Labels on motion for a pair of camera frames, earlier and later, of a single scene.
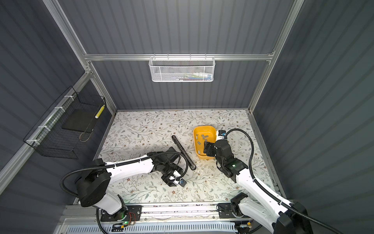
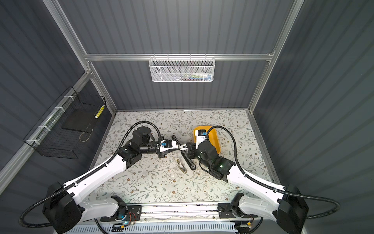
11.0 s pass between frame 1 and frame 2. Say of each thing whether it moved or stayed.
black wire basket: stayed
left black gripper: moved
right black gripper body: moved
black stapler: stayed
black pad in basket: stayed
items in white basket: stayed
